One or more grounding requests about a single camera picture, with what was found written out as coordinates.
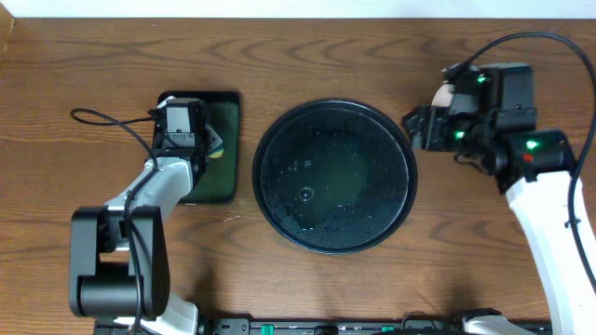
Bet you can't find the green yellow sponge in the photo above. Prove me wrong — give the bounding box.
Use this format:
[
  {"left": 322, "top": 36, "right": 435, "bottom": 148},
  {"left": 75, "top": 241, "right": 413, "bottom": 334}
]
[{"left": 205, "top": 124, "right": 224, "bottom": 159}]

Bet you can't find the pink white plate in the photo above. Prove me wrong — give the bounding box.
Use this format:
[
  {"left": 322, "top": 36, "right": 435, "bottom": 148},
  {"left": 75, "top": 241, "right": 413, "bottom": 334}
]
[{"left": 431, "top": 83, "right": 454, "bottom": 107}]

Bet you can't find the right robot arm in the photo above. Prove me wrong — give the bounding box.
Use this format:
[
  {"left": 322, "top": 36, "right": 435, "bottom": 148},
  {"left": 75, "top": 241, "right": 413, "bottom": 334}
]
[{"left": 402, "top": 63, "right": 595, "bottom": 334}]

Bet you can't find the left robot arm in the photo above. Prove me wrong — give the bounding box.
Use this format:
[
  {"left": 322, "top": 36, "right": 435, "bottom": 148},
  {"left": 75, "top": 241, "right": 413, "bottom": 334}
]
[{"left": 68, "top": 98, "right": 209, "bottom": 334}]

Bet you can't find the black rectangular water tray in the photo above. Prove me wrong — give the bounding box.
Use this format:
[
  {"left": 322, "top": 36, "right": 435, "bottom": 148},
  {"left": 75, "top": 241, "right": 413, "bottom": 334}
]
[{"left": 157, "top": 90, "right": 241, "bottom": 204}]

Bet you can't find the black round tray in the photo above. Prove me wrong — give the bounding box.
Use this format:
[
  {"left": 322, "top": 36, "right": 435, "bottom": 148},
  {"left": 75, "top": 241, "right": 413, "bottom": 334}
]
[{"left": 252, "top": 99, "right": 418, "bottom": 254}]

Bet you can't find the left black cable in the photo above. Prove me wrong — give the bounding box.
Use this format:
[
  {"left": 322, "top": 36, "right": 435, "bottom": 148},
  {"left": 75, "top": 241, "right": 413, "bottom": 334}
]
[{"left": 69, "top": 107, "right": 162, "bottom": 335}]

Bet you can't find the black cable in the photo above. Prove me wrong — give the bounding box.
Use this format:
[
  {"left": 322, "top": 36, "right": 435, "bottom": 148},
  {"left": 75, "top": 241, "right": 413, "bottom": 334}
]
[
  {"left": 441, "top": 31, "right": 596, "bottom": 294},
  {"left": 69, "top": 107, "right": 162, "bottom": 335}
]

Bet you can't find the right black cable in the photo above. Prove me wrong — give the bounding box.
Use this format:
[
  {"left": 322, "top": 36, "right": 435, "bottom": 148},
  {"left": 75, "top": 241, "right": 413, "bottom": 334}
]
[{"left": 441, "top": 31, "right": 596, "bottom": 294}]

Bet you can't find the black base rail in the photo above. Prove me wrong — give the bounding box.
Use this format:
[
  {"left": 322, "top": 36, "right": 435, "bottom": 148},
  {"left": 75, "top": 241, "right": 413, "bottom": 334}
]
[{"left": 92, "top": 315, "right": 555, "bottom": 335}]

